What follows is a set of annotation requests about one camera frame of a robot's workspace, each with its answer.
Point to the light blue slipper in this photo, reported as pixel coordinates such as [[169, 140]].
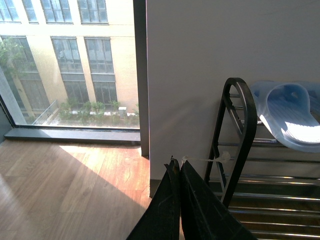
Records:
[[284, 108]]

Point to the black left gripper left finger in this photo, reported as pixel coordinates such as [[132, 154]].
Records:
[[161, 220]]

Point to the black metal shoe rack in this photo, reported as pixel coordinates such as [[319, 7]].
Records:
[[272, 189]]

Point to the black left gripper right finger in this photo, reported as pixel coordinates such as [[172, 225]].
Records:
[[203, 216]]

